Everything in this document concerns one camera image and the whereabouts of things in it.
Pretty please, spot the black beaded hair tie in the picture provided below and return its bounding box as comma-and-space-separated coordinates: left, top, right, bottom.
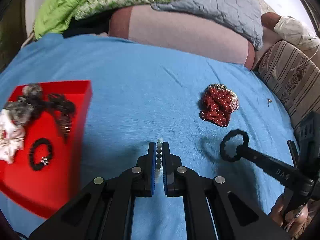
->
219, 129, 250, 163

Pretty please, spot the black thin hair tie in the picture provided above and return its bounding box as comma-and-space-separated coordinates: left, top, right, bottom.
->
28, 138, 54, 172

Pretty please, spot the white cherry print scrunchie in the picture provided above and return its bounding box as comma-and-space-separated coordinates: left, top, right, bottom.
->
1, 109, 25, 164

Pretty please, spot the right hand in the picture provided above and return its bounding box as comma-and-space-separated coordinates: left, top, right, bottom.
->
269, 194, 310, 239

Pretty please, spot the small gold earring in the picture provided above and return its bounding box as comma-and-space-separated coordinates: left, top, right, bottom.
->
267, 99, 272, 107

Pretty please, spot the red plastic tray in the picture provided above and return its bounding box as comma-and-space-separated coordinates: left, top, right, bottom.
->
1, 80, 92, 218

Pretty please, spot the striped beige cushion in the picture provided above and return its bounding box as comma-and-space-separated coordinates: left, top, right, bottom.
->
258, 41, 319, 135

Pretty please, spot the red polka dot scrunchie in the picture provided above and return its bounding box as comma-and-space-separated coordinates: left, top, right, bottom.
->
199, 88, 235, 127

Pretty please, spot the dark brown hair clip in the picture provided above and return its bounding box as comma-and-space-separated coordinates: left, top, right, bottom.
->
40, 93, 76, 143

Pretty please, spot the white patterned cloth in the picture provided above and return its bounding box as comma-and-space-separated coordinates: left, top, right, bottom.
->
273, 16, 319, 51

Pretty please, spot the blue bed sheet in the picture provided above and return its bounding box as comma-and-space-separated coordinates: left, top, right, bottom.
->
0, 32, 299, 240

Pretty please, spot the grey fuzzy scrunchie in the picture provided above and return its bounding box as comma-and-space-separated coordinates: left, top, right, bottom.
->
4, 83, 44, 126

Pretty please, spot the pink pillow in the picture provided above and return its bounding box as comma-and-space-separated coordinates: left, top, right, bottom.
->
108, 5, 255, 70

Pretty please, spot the grey quilted pillow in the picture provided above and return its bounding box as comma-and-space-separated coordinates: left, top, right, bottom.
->
151, 0, 263, 50

